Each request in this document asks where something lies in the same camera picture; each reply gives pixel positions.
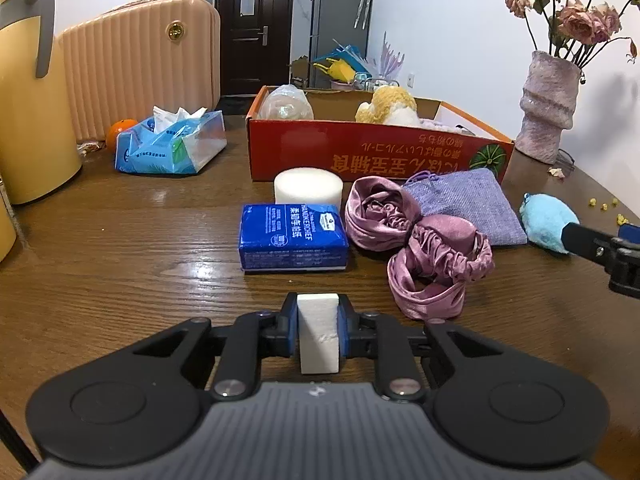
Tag pink ribbed suitcase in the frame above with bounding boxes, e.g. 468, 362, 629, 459
56, 0, 222, 143

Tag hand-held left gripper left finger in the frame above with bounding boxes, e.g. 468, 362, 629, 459
132, 291, 300, 403

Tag orange tangerine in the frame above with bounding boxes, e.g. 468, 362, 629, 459
105, 119, 138, 150

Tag clear bagged bath puff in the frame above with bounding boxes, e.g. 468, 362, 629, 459
263, 85, 315, 121

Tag dark brown entrance door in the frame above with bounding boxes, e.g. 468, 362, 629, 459
215, 0, 296, 98

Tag yellow white plush toy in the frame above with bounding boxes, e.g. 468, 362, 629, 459
355, 85, 420, 127

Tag yellow thermos jug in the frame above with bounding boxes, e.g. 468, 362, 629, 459
0, 0, 83, 206

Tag pink textured vase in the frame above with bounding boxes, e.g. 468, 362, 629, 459
515, 50, 583, 165

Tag grey refrigerator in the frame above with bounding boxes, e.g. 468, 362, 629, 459
308, 0, 377, 88

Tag blue handkerchief tissue packet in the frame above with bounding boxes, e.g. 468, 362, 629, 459
238, 202, 350, 273

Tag blue soft tissue pack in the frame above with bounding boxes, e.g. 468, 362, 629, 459
115, 106, 228, 177

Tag white triangular sponge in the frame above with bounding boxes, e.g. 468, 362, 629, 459
296, 292, 342, 375

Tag purple drawstring pouch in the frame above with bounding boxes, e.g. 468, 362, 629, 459
401, 167, 528, 247

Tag red cardboard box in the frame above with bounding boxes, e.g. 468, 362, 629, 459
245, 85, 516, 183

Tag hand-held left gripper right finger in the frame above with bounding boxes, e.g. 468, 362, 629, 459
339, 292, 506, 403

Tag white round sponge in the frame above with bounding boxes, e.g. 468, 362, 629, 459
273, 168, 345, 208

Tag yellow mug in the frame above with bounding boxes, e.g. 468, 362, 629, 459
0, 175, 18, 263

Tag wire rack with bottles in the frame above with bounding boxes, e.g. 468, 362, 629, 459
354, 72, 401, 92

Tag brown cardboard box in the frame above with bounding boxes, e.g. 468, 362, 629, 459
290, 56, 313, 88

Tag scattered yellow crumbs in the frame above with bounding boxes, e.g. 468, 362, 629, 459
587, 197, 628, 226

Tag light blue plush toy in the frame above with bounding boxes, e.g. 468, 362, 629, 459
519, 192, 581, 253

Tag dried pink roses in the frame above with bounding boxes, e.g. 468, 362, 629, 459
495, 0, 640, 68

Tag pile of blue yellow bags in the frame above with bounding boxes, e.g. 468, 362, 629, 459
312, 45, 376, 83

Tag purple butterfly wings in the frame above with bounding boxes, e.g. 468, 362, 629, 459
380, 31, 406, 81

